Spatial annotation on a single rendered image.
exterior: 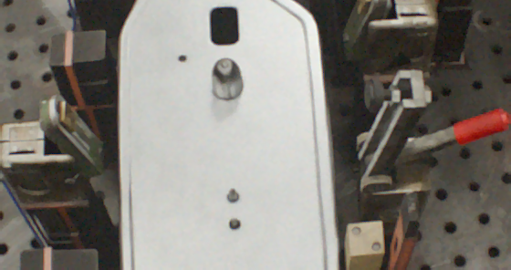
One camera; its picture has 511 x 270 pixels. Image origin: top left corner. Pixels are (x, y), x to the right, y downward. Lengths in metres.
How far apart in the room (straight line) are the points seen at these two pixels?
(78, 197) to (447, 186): 0.52
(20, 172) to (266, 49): 0.30
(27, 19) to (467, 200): 0.70
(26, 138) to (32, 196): 0.09
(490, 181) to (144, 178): 0.54
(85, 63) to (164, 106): 0.12
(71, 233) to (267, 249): 0.31
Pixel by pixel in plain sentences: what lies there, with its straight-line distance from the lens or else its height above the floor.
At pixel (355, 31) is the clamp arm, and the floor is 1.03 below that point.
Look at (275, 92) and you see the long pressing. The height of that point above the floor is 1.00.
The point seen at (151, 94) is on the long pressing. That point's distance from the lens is 1.16.
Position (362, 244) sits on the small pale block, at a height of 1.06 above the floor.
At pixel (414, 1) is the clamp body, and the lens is 1.13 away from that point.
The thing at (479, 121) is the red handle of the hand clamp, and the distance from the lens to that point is 0.99.
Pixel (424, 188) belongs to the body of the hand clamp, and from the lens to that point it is 1.06.
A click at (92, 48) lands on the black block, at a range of 1.21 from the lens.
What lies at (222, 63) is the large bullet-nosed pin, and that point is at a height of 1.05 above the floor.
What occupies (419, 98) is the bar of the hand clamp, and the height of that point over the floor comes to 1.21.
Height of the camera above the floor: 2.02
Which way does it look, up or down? 64 degrees down
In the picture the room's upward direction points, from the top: 4 degrees counter-clockwise
